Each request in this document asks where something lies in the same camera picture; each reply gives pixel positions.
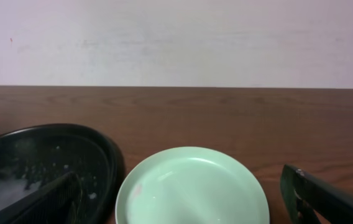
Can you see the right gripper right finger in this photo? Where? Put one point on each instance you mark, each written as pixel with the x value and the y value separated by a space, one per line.
pixel 305 196

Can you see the black round tray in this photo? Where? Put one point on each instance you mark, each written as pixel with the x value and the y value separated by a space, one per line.
pixel 33 157

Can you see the light green plate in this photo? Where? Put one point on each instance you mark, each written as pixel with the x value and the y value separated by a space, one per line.
pixel 191 185

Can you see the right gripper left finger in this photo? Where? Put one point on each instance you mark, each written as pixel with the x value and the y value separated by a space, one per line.
pixel 58 202

